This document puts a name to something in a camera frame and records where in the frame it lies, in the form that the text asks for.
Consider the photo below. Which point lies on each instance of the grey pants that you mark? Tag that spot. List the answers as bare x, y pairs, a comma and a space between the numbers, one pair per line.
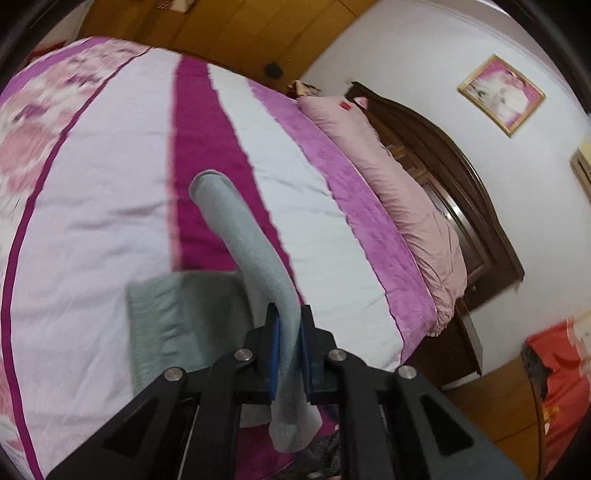
244, 230

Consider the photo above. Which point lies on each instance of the dark wooden headboard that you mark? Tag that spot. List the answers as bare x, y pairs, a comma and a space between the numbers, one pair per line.
461, 184

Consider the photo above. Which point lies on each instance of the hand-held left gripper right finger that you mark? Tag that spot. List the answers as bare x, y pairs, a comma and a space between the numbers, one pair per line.
305, 355

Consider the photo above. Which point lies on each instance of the red printed cloth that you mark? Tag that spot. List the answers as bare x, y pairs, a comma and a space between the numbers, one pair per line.
568, 369

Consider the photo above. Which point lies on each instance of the small black bag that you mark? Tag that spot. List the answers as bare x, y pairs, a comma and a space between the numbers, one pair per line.
273, 70

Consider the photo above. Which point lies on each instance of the pink and white printed blanket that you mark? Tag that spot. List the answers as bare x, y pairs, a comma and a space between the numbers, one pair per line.
92, 207

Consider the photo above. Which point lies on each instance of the wooden wardrobe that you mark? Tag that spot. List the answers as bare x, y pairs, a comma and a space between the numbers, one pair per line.
258, 32

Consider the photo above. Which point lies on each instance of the grey fuzzy cloth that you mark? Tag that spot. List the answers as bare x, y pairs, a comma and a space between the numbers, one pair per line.
323, 454

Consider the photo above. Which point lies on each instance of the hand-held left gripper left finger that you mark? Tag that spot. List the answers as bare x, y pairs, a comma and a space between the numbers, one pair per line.
275, 350

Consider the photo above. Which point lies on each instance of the pink framed wall picture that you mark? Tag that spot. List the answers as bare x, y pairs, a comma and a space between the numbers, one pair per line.
501, 94

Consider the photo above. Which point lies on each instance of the wooden picture frame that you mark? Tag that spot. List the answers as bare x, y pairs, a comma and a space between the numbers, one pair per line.
584, 170

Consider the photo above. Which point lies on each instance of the pink pillow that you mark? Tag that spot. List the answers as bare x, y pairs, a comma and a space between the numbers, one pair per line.
392, 184

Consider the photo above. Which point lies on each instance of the dark wooden nightstand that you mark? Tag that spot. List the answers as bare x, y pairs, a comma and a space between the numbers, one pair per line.
466, 341

